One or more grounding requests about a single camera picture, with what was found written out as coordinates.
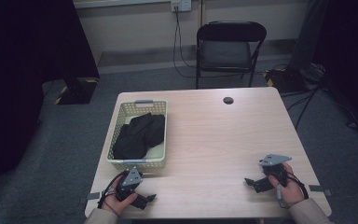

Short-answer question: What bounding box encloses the person's right hand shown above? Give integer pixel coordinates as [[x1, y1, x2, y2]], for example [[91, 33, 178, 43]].
[[268, 161, 306, 209]]

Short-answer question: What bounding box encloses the black wall cable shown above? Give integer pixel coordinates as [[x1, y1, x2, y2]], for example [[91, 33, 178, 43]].
[[172, 6, 200, 79]]

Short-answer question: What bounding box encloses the person's left hand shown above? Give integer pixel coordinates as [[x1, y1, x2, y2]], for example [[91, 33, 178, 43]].
[[102, 177, 139, 217]]

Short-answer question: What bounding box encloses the pale green plastic basket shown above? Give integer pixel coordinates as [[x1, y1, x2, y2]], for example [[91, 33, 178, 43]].
[[105, 99, 169, 171]]

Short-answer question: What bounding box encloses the grey wrist strap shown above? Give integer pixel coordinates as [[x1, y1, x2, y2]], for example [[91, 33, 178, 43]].
[[275, 183, 291, 209]]

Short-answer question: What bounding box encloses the dark curtain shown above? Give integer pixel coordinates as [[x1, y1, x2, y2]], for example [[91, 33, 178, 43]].
[[287, 0, 358, 133]]

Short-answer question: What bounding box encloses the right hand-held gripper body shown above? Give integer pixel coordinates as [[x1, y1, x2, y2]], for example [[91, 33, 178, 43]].
[[253, 153, 293, 194]]

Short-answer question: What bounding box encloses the black curtain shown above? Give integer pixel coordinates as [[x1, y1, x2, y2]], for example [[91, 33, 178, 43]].
[[0, 0, 101, 210]]

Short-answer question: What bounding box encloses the black folding chair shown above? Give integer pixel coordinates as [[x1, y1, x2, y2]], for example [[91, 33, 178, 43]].
[[195, 20, 268, 91]]

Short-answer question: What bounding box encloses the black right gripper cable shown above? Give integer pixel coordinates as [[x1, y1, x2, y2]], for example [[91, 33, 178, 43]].
[[286, 171, 310, 201]]

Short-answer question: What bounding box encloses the white wall socket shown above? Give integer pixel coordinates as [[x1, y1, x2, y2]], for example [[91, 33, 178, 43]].
[[170, 0, 193, 13]]

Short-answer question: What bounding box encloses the black stand base yellow tape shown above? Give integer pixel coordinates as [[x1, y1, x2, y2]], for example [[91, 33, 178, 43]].
[[53, 77, 100, 105]]

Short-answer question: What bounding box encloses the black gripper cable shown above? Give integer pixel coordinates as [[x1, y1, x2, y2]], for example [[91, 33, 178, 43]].
[[97, 169, 131, 209], [286, 171, 310, 201]]

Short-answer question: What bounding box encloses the black cloth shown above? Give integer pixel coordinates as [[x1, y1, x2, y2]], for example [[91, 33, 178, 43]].
[[112, 112, 166, 161]]

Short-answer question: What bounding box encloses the black floor box yellow tape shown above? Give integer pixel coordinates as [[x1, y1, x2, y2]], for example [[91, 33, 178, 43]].
[[263, 66, 309, 93]]

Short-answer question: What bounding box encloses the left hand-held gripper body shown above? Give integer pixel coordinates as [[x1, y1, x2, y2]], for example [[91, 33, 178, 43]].
[[115, 166, 149, 210]]

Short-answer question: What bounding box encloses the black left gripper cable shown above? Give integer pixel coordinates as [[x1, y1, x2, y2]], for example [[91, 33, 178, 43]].
[[97, 169, 131, 209]]

